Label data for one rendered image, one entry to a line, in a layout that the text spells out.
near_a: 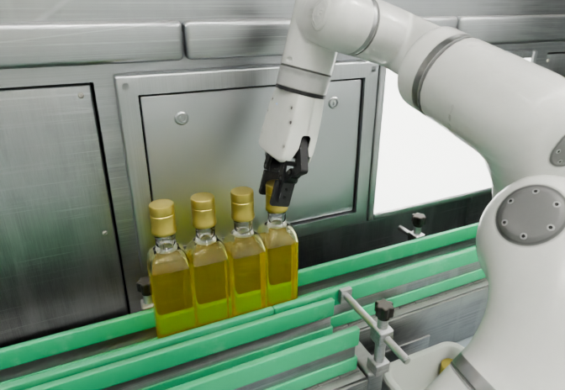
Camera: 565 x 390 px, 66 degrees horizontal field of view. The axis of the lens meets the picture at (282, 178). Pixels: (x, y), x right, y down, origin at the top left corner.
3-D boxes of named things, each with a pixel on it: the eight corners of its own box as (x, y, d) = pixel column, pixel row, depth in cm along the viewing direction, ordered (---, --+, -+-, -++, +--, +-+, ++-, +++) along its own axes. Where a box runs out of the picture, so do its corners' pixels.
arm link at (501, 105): (343, 142, 40) (397, 209, 51) (541, 324, 25) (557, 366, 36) (478, 17, 39) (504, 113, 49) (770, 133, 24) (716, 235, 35)
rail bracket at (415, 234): (403, 255, 100) (409, 202, 95) (423, 271, 94) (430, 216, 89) (388, 259, 99) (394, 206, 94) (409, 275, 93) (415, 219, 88)
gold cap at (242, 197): (249, 210, 68) (248, 184, 66) (258, 219, 65) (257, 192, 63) (228, 214, 66) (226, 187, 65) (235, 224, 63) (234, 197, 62)
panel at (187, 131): (499, 185, 112) (527, 49, 100) (509, 189, 110) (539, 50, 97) (139, 266, 78) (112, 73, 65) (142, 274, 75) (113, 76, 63)
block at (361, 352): (352, 360, 79) (355, 329, 76) (383, 400, 71) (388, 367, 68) (335, 366, 77) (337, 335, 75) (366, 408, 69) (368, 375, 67)
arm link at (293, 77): (268, 60, 65) (264, 78, 65) (294, 67, 57) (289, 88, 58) (311, 71, 68) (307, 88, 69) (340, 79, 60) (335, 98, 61)
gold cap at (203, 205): (213, 216, 66) (211, 189, 64) (219, 226, 63) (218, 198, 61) (189, 220, 64) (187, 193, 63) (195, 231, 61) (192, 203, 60)
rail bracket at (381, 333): (348, 323, 78) (352, 264, 73) (410, 394, 63) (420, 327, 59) (334, 328, 76) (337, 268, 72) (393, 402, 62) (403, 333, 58)
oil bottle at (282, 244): (285, 314, 80) (285, 212, 72) (298, 334, 76) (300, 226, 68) (256, 323, 78) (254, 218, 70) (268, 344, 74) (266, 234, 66)
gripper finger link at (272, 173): (261, 148, 69) (252, 187, 71) (269, 154, 66) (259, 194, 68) (279, 150, 70) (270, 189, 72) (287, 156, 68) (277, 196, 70)
